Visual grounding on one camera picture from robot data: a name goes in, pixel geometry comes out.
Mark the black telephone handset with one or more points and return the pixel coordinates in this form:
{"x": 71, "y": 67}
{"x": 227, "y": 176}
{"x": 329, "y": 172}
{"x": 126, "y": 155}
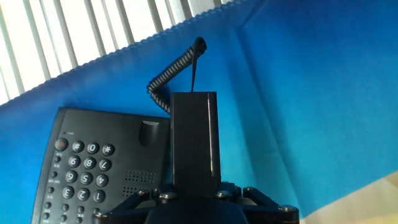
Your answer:
{"x": 194, "y": 143}

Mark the blue printed tablecloth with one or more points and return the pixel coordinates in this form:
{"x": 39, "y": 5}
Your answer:
{"x": 311, "y": 109}

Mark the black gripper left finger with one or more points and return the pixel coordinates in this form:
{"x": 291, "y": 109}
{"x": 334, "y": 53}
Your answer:
{"x": 130, "y": 205}

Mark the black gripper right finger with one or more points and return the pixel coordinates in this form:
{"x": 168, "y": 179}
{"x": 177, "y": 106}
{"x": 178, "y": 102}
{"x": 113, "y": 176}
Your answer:
{"x": 264, "y": 203}

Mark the black telephone base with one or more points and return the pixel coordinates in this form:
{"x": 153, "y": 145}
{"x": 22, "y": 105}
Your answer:
{"x": 124, "y": 130}

